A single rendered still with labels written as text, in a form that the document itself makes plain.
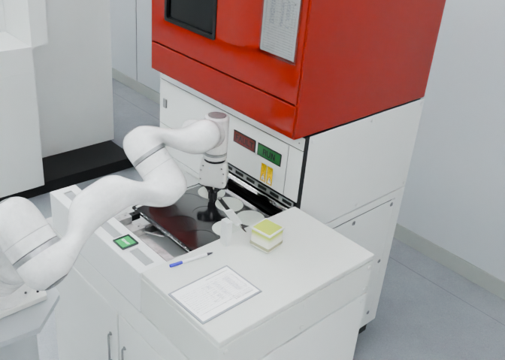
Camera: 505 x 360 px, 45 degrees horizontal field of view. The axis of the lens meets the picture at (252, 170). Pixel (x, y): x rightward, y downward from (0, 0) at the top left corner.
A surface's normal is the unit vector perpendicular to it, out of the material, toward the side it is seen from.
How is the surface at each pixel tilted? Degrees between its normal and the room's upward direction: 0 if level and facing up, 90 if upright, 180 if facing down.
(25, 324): 0
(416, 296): 0
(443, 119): 90
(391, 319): 0
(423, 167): 90
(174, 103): 90
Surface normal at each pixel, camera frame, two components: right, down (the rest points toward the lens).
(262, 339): 0.67, 0.40
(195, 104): -0.74, 0.26
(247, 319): 0.08, -0.88
